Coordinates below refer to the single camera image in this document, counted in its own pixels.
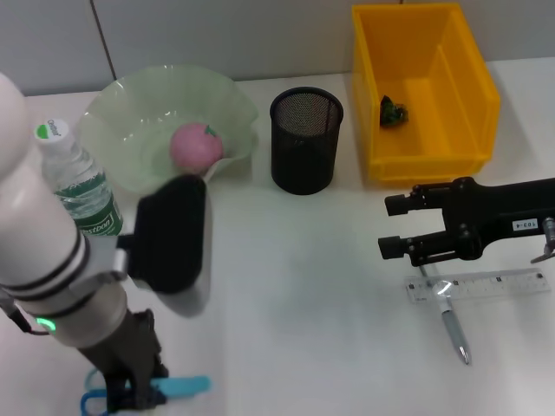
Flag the green plastic wrapper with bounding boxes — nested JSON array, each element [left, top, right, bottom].
[[379, 94, 411, 128]]

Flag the pale green wavy glass bowl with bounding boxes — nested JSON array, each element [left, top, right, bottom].
[[79, 63, 260, 194]]

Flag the light blue scissors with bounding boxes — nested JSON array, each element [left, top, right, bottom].
[[79, 367, 131, 413]]

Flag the left gripper cable with plug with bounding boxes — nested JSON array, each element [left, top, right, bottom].
[[0, 298, 56, 338]]

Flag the transparent plastic ruler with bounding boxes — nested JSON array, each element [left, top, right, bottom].
[[405, 268, 550, 307]]

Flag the clear green-label water bottle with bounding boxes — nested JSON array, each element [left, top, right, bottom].
[[33, 119, 126, 238]]

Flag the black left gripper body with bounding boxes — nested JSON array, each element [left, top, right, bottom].
[[77, 308, 164, 389]]

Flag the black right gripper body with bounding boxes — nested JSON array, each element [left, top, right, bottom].
[[441, 176, 555, 262]]

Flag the black mesh pen holder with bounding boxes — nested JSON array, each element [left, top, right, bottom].
[[269, 87, 344, 196]]

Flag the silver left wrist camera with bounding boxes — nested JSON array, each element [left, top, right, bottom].
[[115, 174, 217, 319]]

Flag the pink toy peach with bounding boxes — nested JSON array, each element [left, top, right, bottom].
[[168, 122, 225, 177]]

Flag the silver ballpoint pen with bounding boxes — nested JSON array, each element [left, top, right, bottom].
[[417, 263, 473, 366]]

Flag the yellow plastic bin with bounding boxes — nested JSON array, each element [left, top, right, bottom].
[[350, 3, 502, 188]]

